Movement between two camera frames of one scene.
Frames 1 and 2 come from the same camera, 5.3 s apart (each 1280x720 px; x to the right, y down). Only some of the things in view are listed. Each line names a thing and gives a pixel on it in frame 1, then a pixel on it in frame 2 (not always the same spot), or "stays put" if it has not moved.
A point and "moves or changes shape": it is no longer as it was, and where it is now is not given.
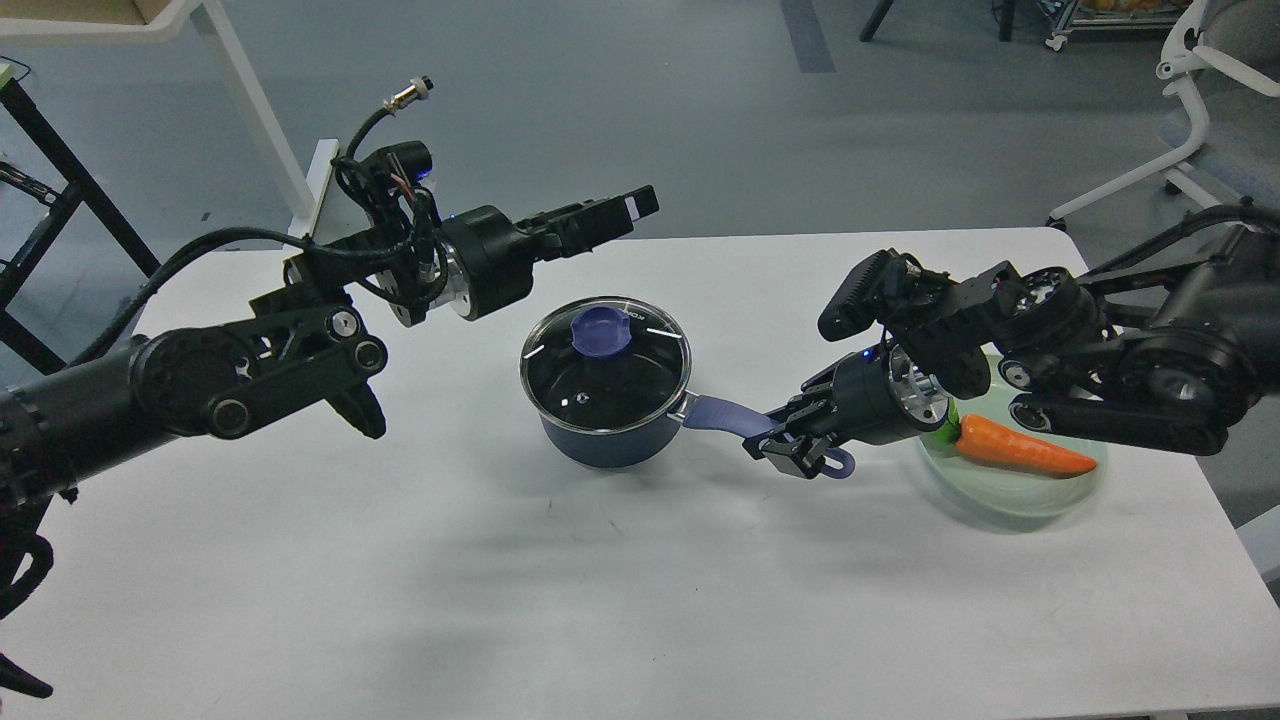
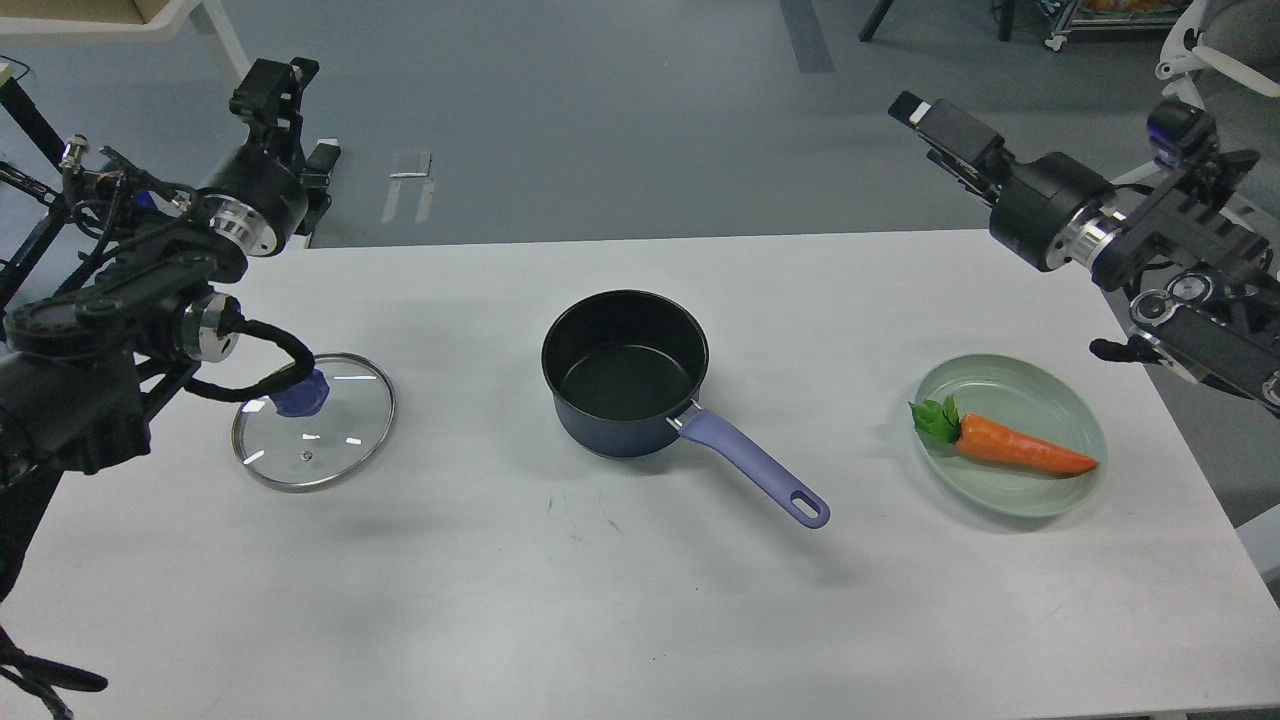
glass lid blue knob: (607, 364) moves or changes shape
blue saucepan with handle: (638, 448) -> (623, 371)
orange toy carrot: (1002, 445) stays put
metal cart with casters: (1116, 14) stays put
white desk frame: (165, 27) stays put
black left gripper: (487, 260) -> (251, 198)
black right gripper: (879, 397) -> (1029, 214)
